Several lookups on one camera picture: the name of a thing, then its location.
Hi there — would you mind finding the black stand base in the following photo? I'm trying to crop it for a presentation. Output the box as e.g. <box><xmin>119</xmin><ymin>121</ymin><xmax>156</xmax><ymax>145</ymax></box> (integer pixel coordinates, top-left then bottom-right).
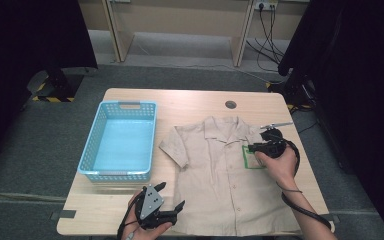
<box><xmin>265</xmin><ymin>71</ymin><xmax>318</xmax><ymax>111</ymax></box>
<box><xmin>26</xmin><ymin>66</ymin><xmax>98</xmax><ymax>101</ymax></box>

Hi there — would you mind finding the grey tape strip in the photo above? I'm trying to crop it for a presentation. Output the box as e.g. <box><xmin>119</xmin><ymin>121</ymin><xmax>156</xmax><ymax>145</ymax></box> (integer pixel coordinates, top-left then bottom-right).
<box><xmin>324</xmin><ymin>213</ymin><xmax>341</xmax><ymax>224</ymax></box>
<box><xmin>50</xmin><ymin>209</ymin><xmax>78</xmax><ymax>221</ymax></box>

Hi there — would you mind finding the black curtain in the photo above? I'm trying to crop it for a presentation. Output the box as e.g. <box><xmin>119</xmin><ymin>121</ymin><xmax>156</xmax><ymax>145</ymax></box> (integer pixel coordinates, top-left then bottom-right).
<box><xmin>0</xmin><ymin>0</ymin><xmax>98</xmax><ymax>181</ymax></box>
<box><xmin>277</xmin><ymin>0</ymin><xmax>384</xmax><ymax>240</ymax></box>

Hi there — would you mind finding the person's right hand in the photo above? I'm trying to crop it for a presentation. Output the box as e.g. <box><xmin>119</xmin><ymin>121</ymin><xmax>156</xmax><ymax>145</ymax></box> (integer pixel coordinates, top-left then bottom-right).
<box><xmin>254</xmin><ymin>144</ymin><xmax>299</xmax><ymax>191</ymax></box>

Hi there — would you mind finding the yellow black hazard tape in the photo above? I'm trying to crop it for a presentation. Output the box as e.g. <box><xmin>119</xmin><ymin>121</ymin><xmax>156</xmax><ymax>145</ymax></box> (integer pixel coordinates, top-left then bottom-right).
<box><xmin>31</xmin><ymin>81</ymin><xmax>75</xmax><ymax>104</ymax></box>

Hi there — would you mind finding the black power cable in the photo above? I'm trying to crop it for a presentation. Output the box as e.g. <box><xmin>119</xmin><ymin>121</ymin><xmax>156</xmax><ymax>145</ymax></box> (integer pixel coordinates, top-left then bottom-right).
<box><xmin>269</xmin><ymin>5</ymin><xmax>286</xmax><ymax>58</ymax></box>
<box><xmin>246</xmin><ymin>5</ymin><xmax>281</xmax><ymax>73</ymax></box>

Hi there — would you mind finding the white wall socket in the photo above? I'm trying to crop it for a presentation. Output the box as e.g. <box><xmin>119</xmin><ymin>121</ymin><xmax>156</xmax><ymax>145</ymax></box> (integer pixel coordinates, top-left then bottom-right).
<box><xmin>253</xmin><ymin>0</ymin><xmax>279</xmax><ymax>11</ymax></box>

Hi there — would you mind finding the beige short-sleeved shirt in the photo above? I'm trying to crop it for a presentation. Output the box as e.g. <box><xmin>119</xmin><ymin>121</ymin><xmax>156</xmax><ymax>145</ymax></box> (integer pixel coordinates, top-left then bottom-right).
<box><xmin>158</xmin><ymin>115</ymin><xmax>301</xmax><ymax>237</ymax></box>

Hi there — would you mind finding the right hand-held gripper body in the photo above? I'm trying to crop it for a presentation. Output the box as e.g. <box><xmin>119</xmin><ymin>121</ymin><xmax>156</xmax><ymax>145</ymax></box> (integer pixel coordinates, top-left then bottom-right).
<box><xmin>259</xmin><ymin>121</ymin><xmax>294</xmax><ymax>159</ymax></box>

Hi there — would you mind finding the blue plastic basket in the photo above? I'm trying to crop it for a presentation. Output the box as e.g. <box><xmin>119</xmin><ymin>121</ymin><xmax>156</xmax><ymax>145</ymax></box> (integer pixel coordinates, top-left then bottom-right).
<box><xmin>77</xmin><ymin>100</ymin><xmax>158</xmax><ymax>183</ymax></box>

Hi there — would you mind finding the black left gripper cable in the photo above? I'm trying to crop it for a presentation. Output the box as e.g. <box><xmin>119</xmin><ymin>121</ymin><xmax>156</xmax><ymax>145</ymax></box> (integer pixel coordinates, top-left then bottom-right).
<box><xmin>116</xmin><ymin>191</ymin><xmax>146</xmax><ymax>240</ymax></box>

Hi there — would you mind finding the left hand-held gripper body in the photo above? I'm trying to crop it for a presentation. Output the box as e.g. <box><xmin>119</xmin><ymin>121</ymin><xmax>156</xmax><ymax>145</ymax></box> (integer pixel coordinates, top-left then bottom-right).
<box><xmin>134</xmin><ymin>184</ymin><xmax>178</xmax><ymax>231</ymax></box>

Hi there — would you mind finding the person's left hand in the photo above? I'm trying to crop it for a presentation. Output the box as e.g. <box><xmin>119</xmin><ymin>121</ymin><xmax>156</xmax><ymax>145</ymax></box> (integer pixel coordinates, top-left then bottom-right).
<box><xmin>121</xmin><ymin>191</ymin><xmax>174</xmax><ymax>240</ymax></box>

